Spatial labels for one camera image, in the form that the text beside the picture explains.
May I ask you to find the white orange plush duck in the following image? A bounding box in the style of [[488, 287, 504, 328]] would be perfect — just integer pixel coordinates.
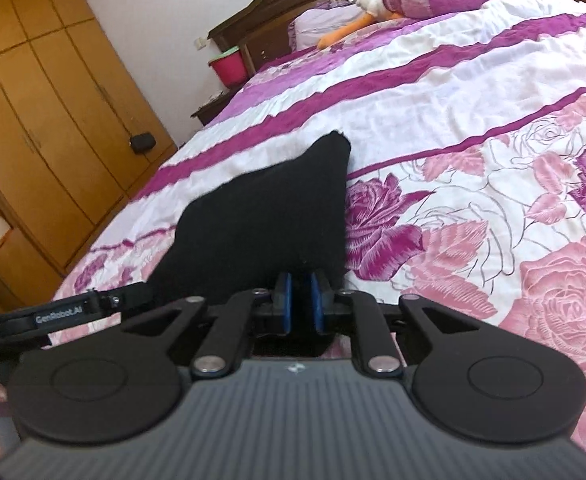
[[317, 0, 439, 51]]

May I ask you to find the lavender pillow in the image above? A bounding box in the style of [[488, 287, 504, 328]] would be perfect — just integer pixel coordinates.
[[290, 2, 369, 51]]

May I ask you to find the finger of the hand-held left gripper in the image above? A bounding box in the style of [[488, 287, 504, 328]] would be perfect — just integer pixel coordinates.
[[95, 282, 155, 311]]

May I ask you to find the dark wooden nightstand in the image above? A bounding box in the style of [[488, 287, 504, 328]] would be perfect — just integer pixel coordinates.
[[191, 87, 244, 126]]

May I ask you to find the dark wooden headboard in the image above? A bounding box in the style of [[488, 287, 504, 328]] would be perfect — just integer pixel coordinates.
[[208, 0, 496, 73]]

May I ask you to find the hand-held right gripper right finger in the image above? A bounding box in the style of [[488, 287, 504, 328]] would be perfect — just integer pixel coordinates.
[[309, 271, 485, 378]]

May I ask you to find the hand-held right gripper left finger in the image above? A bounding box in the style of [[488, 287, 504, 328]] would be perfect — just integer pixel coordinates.
[[122, 272, 296, 380]]

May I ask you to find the light wooden wardrobe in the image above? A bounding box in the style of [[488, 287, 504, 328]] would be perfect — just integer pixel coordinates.
[[0, 0, 178, 311]]

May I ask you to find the black knit garment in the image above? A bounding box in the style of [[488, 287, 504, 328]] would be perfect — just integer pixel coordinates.
[[145, 130, 352, 356]]

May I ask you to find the pink bucket with green rim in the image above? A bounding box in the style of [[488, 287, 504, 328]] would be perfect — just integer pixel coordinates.
[[208, 46, 249, 87]]

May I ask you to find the purple floral bedspread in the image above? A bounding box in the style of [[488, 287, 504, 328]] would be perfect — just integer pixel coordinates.
[[48, 0, 586, 461]]

